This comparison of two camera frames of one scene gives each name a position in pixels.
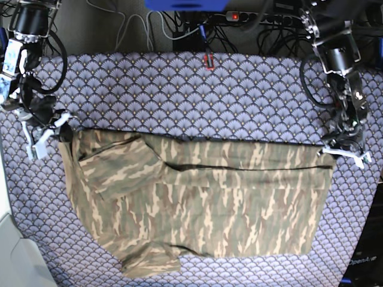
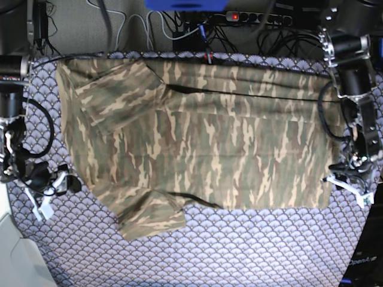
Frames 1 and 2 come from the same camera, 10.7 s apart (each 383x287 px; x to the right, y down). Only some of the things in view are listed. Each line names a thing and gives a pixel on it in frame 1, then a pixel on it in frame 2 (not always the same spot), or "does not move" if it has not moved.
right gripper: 39,119 -> 40,184
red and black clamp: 207,67 does not move
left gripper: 346,140 -> 356,180
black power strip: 258,18 does not move
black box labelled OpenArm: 366,268 does not move
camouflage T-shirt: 153,197 -> 155,136
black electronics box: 191,42 does not move
